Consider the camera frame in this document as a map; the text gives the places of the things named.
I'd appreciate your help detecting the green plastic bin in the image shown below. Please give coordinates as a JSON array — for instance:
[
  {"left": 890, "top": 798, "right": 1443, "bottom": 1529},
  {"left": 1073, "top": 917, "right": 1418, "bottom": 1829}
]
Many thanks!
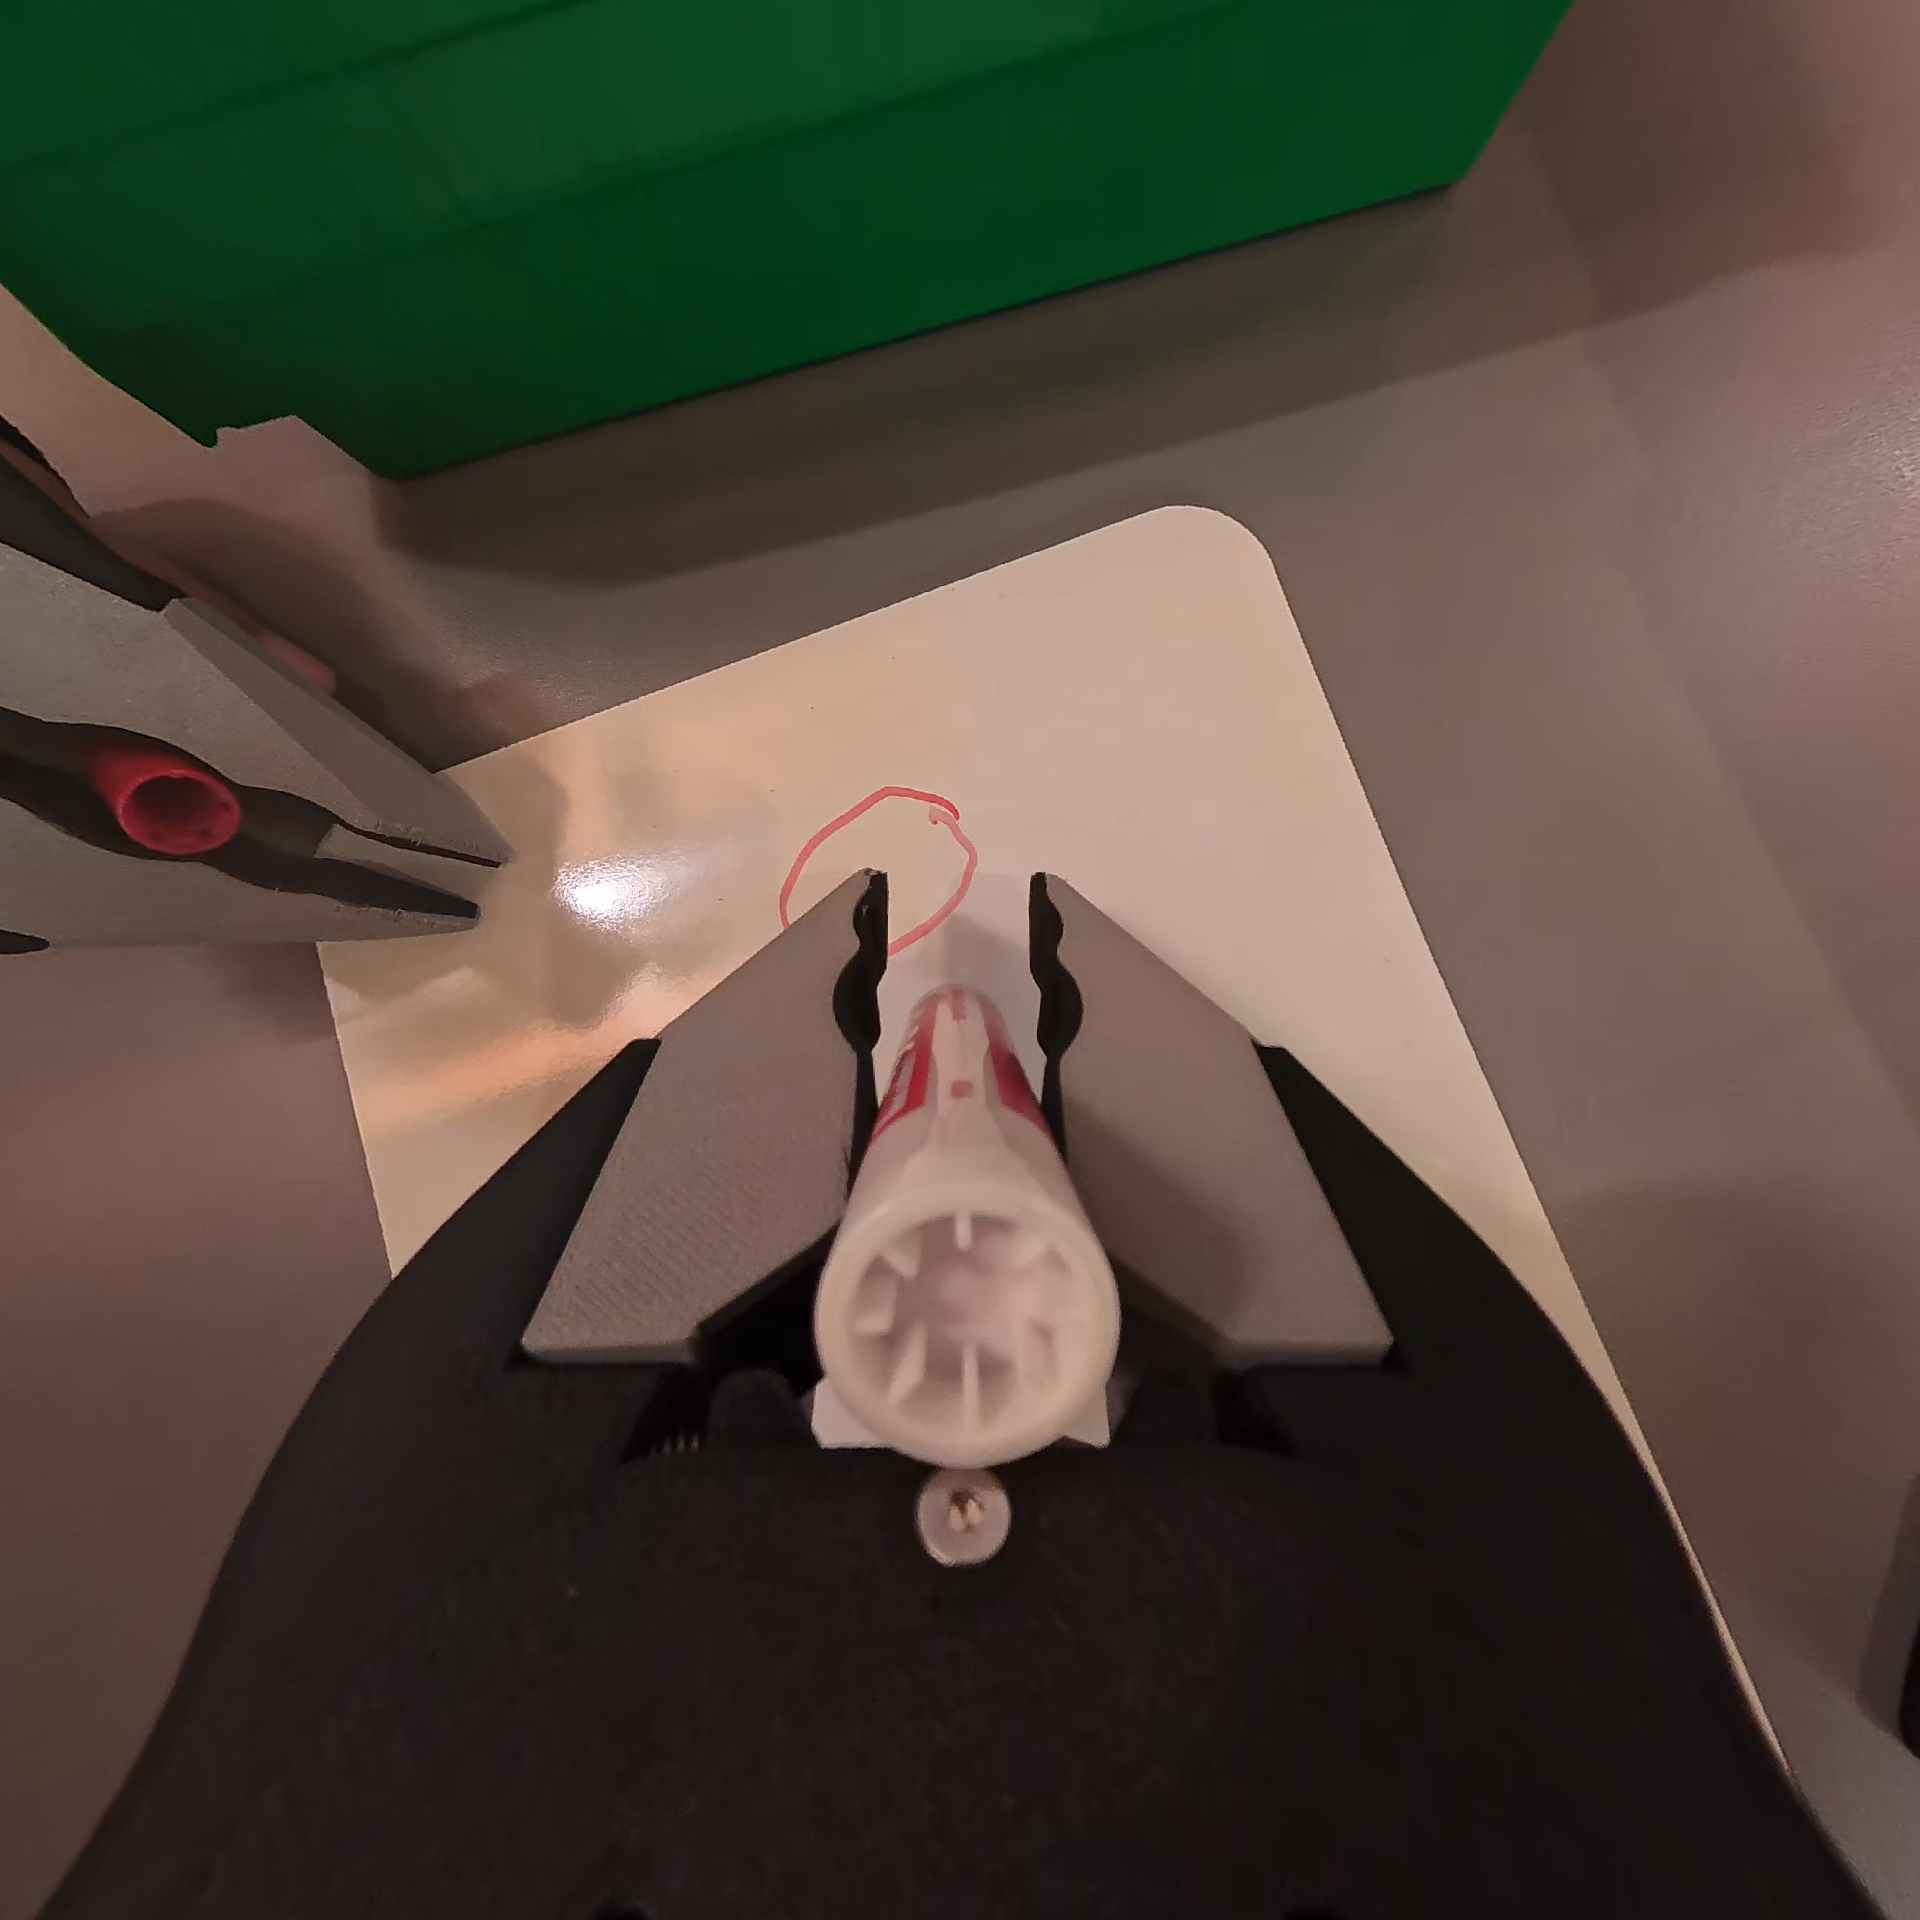
[{"left": 0, "top": 0, "right": 1577, "bottom": 483}]

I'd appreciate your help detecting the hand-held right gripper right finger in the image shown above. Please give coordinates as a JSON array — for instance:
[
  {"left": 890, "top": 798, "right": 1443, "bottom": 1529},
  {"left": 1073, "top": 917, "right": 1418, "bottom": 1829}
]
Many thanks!
[{"left": 1028, "top": 870, "right": 1393, "bottom": 1372}]

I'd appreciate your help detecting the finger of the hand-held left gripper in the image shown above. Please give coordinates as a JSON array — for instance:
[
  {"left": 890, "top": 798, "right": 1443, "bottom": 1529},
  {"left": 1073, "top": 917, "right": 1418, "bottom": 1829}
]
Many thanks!
[
  {"left": 0, "top": 753, "right": 480, "bottom": 955},
  {"left": 0, "top": 538, "right": 518, "bottom": 872}
]

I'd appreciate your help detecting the white whiteboard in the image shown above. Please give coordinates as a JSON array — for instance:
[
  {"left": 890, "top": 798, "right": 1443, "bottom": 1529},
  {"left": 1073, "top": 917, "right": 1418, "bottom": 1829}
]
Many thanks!
[{"left": 322, "top": 505, "right": 1792, "bottom": 1778}]

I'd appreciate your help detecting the red dry-erase marker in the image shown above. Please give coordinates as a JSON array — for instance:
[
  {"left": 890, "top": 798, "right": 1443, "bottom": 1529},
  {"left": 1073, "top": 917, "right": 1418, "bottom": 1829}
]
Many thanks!
[{"left": 815, "top": 983, "right": 1126, "bottom": 1469}]

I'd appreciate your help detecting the red marker cap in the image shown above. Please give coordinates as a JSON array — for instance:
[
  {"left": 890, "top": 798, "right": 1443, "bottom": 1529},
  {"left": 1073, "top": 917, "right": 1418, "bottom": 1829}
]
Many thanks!
[{"left": 82, "top": 734, "right": 246, "bottom": 860}]

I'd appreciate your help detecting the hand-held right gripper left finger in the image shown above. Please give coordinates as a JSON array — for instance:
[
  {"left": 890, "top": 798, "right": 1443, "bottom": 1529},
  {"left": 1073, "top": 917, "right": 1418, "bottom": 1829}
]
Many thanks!
[{"left": 518, "top": 865, "right": 890, "bottom": 1369}]

